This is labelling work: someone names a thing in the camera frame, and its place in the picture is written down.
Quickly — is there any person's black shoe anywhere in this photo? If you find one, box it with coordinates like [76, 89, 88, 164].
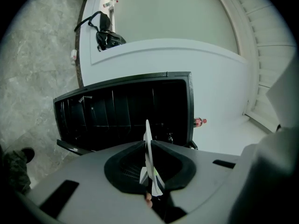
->
[21, 147, 36, 164]

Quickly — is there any cola bottle with red cap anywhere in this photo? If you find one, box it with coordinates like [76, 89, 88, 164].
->
[193, 117, 208, 128]

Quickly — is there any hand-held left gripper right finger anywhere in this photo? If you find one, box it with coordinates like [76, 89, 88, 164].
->
[150, 139, 197, 192]

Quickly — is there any person's camouflage trouser leg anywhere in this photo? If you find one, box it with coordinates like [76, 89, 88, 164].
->
[0, 150, 32, 195]

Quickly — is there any clear bottle with red cap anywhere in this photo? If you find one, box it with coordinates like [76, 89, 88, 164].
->
[102, 0, 119, 8]

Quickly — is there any black slotted file rack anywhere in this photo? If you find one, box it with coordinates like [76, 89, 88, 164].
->
[53, 71, 199, 156]

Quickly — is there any person's left hand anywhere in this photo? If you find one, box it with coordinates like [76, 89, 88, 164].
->
[144, 192, 154, 209]

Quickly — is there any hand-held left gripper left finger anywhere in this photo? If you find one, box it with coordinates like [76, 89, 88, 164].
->
[104, 140, 149, 195]

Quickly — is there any white paper sheet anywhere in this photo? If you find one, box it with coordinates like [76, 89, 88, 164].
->
[139, 119, 164, 197]

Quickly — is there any black shoulder bag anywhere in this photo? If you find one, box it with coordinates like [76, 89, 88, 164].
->
[74, 10, 127, 52]

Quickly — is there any frosted glass panel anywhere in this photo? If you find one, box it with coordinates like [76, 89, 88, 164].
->
[113, 0, 242, 56]

